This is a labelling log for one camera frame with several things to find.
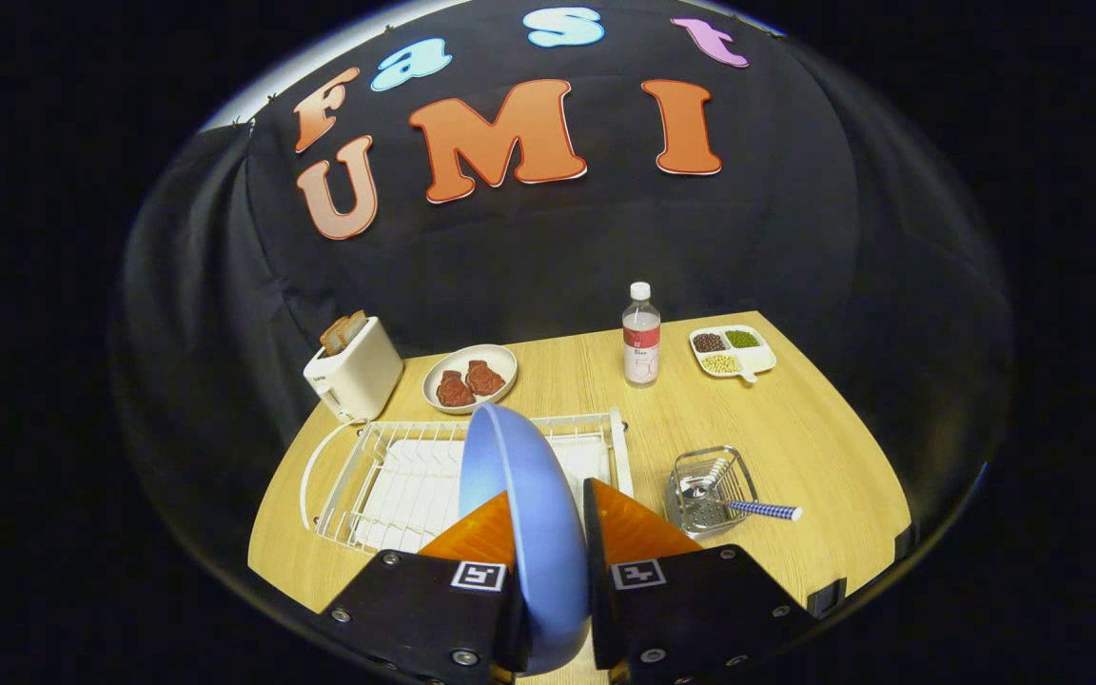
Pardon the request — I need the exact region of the metal wire basket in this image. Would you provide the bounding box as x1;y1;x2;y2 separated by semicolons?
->
665;445;760;539

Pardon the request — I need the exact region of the red meat piece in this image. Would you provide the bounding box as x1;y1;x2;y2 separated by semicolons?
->
436;370;476;408
465;360;507;397

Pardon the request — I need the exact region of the clear plastic water bottle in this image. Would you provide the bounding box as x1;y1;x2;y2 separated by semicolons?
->
622;282;662;388

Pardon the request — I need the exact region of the white toaster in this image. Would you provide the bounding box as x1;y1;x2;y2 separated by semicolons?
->
303;316;405;424

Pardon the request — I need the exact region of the white divided bean dish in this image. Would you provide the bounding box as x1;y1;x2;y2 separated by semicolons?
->
689;324;778;384

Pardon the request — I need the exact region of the blue plate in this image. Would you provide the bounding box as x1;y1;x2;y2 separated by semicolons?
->
459;402;592;676

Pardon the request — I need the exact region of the white wire dish rack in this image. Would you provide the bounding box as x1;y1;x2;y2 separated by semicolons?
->
299;409;635;558

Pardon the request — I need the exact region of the blue checked handle spoon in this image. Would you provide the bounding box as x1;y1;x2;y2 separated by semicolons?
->
679;479;804;523

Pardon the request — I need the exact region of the white oval meat plate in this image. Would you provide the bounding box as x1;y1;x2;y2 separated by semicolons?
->
422;343;519;415

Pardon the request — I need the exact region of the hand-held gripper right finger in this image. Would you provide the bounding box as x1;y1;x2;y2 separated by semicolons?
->
583;478;820;685

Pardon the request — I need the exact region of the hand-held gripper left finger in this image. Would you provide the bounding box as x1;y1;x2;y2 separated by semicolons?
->
320;490;532;685

